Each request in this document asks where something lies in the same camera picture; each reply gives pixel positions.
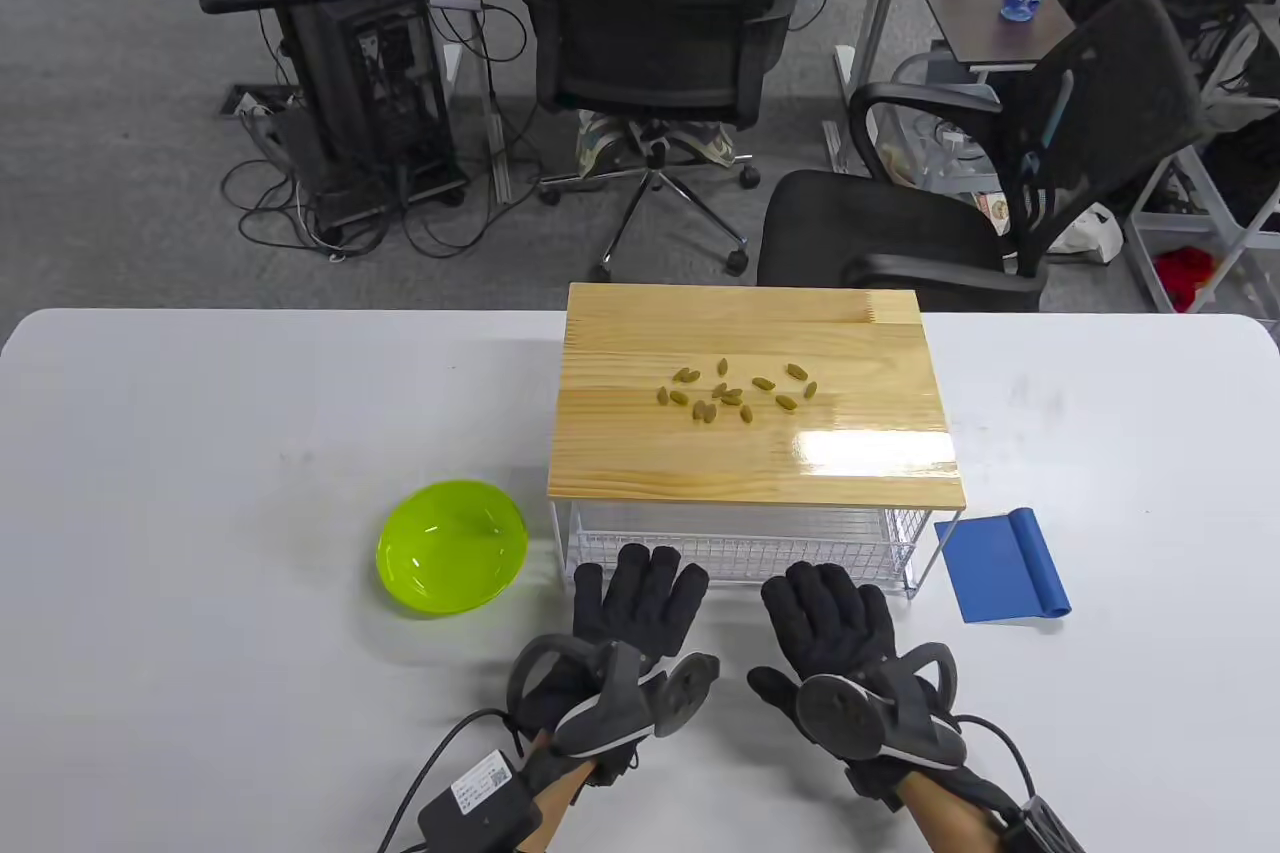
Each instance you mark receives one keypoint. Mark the black computer tower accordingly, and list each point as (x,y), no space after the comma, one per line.
(380,93)

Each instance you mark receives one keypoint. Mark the brown side table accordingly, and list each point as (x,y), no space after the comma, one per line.
(980,23)

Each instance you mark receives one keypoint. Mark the black labelled left forearm box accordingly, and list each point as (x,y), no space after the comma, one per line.
(480,793)

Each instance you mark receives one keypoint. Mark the wood-topped white mesh sliding drawer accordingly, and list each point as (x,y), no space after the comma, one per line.
(750,453)

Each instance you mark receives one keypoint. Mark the grey left hand controller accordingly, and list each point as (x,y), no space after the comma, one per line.
(610,708)

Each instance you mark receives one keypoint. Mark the white metal storage rack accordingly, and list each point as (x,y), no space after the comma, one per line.
(1150,193)

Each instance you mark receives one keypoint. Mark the person's right hand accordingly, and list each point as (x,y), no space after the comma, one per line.
(830,623)

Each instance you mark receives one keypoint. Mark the black right forearm box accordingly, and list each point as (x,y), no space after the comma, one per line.
(1045,833)

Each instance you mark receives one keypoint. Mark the grey hand controller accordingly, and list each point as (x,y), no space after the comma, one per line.
(610,708)
(850,713)

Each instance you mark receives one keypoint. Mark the red cloth item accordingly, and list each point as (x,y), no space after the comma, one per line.
(1185,278)

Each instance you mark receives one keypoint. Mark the person's left forearm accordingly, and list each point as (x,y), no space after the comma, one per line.
(565,798)

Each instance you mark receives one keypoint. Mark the person's left hand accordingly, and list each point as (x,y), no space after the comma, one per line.
(640,593)

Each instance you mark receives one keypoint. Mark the white bag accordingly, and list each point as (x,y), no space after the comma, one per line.
(1095,233)

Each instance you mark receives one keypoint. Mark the green plastic bowl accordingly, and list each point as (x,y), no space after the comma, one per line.
(450,548)

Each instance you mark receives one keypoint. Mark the black mesh armrest office chair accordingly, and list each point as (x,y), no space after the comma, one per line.
(870,223)

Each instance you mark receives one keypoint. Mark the blue plastic scraper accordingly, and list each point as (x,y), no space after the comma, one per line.
(995,568)

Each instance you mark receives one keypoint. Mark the pile of green raisins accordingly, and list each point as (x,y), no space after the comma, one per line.
(728,393)

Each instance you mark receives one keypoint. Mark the floor socket box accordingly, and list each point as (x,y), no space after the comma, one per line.
(250,103)

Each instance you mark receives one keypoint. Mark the grey right hand controller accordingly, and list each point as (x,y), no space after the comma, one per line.
(850,713)

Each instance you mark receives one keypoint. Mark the person's right forearm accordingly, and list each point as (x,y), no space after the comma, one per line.
(950,823)

